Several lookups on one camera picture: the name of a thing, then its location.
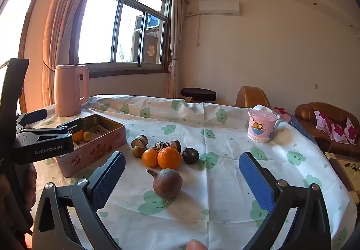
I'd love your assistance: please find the pink tin box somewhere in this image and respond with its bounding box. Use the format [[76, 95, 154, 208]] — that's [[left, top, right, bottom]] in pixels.
[[54, 114, 128, 178]]

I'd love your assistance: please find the pale tied curtain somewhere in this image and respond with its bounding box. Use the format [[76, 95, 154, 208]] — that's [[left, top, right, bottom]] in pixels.
[[167, 0, 190, 99]]

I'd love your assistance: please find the small orange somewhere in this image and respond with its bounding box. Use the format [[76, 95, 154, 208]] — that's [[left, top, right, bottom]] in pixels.
[[142, 149, 159, 168]]

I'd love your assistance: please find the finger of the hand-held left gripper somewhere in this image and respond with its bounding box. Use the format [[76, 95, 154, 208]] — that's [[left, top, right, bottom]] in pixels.
[[16, 109, 48, 128], [15, 117, 83, 144]]

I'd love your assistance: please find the brown kiwi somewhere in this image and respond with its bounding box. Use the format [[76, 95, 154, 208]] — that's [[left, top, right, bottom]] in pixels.
[[132, 145, 147, 158]]

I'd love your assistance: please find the person's right hand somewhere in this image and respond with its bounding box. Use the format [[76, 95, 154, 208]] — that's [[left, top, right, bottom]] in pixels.
[[187, 239, 209, 250]]

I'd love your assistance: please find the brown leather sofa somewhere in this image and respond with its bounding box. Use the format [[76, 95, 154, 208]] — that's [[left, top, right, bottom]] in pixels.
[[294, 102, 360, 152]]

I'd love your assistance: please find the white air conditioner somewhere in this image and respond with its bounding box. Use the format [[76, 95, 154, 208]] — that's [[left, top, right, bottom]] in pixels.
[[198, 0, 241, 17]]

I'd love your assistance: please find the wooden coffee table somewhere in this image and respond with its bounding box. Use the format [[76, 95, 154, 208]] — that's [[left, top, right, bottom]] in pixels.
[[325, 152, 360, 203]]

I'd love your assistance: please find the white cloud-print tablecloth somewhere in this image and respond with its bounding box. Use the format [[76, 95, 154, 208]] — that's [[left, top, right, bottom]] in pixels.
[[27, 94, 358, 250]]

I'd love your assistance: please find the brown leather armchair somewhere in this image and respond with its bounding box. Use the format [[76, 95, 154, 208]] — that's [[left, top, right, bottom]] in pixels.
[[234, 86, 272, 108]]

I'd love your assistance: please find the pink floral pillow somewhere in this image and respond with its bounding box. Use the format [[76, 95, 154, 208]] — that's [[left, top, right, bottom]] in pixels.
[[329, 122, 351, 144], [313, 110, 332, 134], [344, 116, 358, 145]]

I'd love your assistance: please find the large orange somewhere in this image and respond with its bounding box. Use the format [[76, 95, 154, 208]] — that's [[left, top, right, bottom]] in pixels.
[[157, 147, 181, 170]]

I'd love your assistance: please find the printed paper sheet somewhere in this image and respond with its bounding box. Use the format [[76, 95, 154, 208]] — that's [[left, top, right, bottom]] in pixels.
[[74, 124, 110, 147]]

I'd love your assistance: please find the blue denim cloth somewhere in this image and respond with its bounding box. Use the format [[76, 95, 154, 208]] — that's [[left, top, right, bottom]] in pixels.
[[288, 115, 320, 146]]

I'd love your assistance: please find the dark water chestnut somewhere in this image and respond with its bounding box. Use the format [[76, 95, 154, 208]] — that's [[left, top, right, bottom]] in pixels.
[[182, 148, 200, 165]]

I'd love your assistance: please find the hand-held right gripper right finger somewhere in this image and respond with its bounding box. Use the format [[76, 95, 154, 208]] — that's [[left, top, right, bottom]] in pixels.
[[238, 151, 332, 250]]

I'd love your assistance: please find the pink cartoon cup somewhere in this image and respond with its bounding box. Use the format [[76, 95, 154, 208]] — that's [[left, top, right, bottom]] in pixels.
[[247, 110, 283, 144]]

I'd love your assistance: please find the dark round stool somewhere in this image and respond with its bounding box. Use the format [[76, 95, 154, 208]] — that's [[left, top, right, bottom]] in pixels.
[[180, 87, 217, 103]]

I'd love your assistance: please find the pink electric kettle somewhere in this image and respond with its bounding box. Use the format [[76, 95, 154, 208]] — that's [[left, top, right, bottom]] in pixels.
[[54, 65, 90, 117]]

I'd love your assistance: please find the pink patterned curtain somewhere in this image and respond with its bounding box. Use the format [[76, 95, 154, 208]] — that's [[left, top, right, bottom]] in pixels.
[[42, 0, 104, 106]]

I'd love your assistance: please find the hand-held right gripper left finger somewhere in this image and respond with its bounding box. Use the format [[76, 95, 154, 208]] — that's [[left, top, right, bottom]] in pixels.
[[33, 151, 126, 250]]

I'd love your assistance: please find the air conditioner hose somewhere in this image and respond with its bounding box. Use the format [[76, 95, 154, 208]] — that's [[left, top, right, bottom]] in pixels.
[[186, 11, 203, 47]]

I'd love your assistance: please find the sliding glass window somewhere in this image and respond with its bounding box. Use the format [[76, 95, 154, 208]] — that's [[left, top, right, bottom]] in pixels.
[[69, 0, 173, 72]]

